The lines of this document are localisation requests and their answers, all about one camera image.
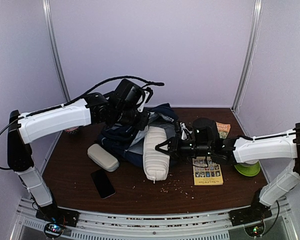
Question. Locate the aluminium frame post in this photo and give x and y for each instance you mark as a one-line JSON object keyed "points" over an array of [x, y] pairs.
{"points": [[251, 47], [54, 47]]}

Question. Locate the black smartphone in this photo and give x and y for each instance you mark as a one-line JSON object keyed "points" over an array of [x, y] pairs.
{"points": [[102, 184]]}

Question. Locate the beige fabric pencil pouch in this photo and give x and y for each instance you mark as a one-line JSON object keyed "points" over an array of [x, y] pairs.
{"points": [[155, 164]]}

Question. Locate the beige hard glasses case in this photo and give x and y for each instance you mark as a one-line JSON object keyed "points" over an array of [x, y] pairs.
{"points": [[103, 158]]}

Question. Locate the left aluminium frame post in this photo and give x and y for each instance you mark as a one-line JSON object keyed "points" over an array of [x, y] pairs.
{"points": [[54, 47]]}

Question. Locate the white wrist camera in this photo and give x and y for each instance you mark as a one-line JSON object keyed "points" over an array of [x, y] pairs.
{"points": [[184, 130], [146, 95]]}

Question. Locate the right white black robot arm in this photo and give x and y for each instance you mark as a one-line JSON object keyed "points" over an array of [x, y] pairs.
{"points": [[205, 141]]}

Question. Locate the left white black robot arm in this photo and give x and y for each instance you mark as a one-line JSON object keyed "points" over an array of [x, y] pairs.
{"points": [[124, 106]]}

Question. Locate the navy blue student backpack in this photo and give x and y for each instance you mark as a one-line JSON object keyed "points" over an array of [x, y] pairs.
{"points": [[126, 142]]}

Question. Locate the lime green plate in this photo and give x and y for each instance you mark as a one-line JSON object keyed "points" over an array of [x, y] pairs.
{"points": [[248, 170]]}

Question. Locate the yellow paperback booklet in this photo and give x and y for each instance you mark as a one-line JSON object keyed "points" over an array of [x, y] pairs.
{"points": [[206, 172]]}

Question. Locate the white bowl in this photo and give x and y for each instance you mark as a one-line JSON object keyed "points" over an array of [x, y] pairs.
{"points": [[251, 162]]}

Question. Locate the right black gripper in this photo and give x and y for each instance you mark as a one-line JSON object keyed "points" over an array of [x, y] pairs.
{"points": [[174, 149]]}

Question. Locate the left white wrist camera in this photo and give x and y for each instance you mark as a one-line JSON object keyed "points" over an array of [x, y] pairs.
{"points": [[146, 95]]}

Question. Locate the red patterned small bowl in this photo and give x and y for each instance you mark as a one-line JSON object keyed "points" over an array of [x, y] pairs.
{"points": [[73, 130]]}

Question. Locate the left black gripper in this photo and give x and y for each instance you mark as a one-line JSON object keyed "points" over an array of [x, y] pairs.
{"points": [[141, 125]]}

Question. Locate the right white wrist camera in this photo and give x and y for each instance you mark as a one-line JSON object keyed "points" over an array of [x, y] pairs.
{"points": [[184, 130]]}

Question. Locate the right aluminium frame post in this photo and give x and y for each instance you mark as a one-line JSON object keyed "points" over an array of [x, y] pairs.
{"points": [[251, 47]]}

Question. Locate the orange green paperback book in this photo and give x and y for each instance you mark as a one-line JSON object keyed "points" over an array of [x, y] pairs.
{"points": [[223, 129]]}

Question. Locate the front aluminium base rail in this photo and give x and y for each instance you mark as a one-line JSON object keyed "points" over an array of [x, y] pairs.
{"points": [[211, 225]]}

